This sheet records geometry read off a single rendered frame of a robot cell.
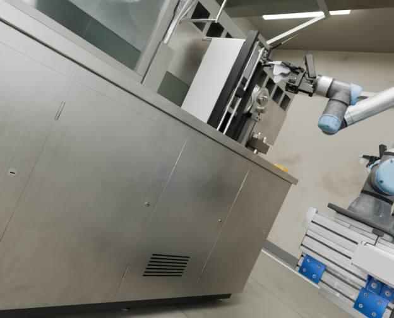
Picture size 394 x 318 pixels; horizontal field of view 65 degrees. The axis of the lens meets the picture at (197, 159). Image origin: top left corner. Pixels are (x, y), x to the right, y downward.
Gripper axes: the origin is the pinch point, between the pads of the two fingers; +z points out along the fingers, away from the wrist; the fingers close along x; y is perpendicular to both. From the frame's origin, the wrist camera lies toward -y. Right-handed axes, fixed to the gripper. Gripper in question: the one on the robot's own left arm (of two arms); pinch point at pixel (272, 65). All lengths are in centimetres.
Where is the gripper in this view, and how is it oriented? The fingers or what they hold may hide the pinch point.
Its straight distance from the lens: 137.7
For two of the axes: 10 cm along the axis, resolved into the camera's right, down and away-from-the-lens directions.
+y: -4.6, 8.8, -1.2
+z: -8.5, -3.9, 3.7
